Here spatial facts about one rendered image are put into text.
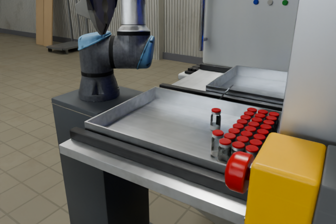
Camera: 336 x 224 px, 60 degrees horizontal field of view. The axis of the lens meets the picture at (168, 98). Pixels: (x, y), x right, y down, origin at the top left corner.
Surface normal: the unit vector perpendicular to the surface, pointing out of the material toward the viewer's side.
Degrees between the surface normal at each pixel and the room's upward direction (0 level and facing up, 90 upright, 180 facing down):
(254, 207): 90
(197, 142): 0
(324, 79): 90
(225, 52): 90
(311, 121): 90
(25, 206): 0
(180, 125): 0
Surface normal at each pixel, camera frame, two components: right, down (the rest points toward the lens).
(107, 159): 0.00, -0.93
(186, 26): -0.57, 0.29
